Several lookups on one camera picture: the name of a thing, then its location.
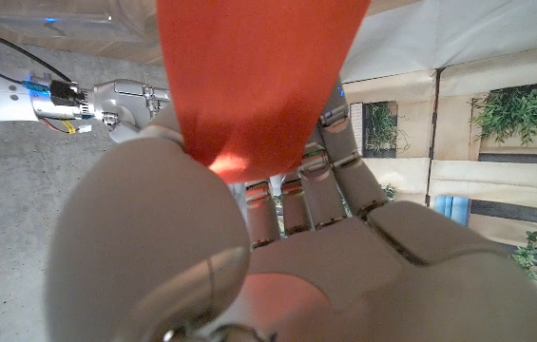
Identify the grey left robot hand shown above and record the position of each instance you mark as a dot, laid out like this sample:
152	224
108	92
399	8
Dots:
334	271

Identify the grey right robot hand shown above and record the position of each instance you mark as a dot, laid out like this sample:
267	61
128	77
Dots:
128	102

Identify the orange ribbon spool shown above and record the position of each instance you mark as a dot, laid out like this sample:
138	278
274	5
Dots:
254	81

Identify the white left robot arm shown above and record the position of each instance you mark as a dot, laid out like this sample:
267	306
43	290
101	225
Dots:
6	100

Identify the clear plastic clamshell container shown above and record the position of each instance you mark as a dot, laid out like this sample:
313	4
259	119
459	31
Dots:
82	24

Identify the printed garden armchair backdrop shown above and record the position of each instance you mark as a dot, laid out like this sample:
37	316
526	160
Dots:
486	142

